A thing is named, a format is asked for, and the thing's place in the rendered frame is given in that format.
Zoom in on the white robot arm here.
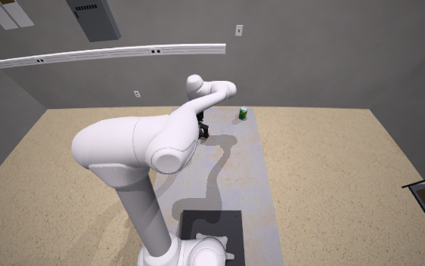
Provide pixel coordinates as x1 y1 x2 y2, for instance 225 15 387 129
72 75 236 266

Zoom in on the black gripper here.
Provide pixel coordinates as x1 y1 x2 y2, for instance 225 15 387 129
197 112 203 131

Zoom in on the green and yellow drink can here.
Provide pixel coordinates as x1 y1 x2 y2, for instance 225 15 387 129
239 107 247 119

